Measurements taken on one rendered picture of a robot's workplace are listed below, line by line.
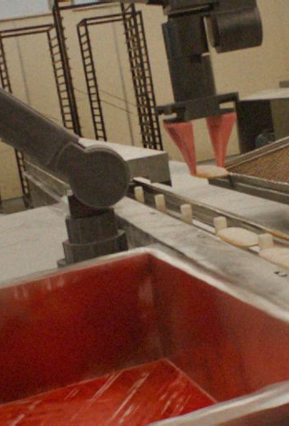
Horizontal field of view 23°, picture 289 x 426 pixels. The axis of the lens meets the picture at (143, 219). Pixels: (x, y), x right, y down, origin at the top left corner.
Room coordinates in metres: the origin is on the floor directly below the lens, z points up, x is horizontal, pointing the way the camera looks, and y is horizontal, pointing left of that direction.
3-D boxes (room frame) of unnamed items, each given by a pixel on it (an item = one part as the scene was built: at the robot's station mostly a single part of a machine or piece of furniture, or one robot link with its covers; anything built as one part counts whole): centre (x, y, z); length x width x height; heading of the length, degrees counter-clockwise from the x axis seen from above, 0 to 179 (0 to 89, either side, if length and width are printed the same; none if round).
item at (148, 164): (1.99, 0.16, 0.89); 1.25 x 0.18 x 0.09; 14
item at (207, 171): (0.94, -0.10, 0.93); 0.10 x 0.04 x 0.01; 14
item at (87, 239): (0.93, 0.07, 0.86); 0.12 x 0.09 x 0.08; 25
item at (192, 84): (0.94, -0.09, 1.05); 0.10 x 0.07 x 0.07; 104
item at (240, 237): (0.85, -0.11, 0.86); 0.10 x 0.04 x 0.01; 14
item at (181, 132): (0.94, -0.09, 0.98); 0.07 x 0.07 x 0.09; 14
